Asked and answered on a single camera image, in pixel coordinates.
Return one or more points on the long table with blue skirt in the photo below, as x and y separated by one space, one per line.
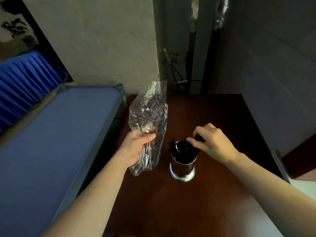
24 83

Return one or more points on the clear plastic bag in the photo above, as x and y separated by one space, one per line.
148 103

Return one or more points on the white-silled low window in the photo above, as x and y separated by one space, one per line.
303 187

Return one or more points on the person's left hand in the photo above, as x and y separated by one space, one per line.
133 148

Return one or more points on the cluster of black chopsticks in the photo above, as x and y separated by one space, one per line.
180 153

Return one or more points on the black vertical pipe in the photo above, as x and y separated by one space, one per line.
190 59

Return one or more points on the person's right forearm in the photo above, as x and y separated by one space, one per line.
266 190

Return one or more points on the grey plastic cart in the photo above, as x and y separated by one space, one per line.
49 157

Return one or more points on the person's left forearm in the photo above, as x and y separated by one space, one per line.
93 199

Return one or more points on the person's right hand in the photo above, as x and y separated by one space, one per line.
214 143

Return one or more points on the dark pipe with plastic wrap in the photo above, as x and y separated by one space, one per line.
212 46

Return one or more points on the dark leafy plant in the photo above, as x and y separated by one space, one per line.
14 27

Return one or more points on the perforated steel utensil holder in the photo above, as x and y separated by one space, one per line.
182 170

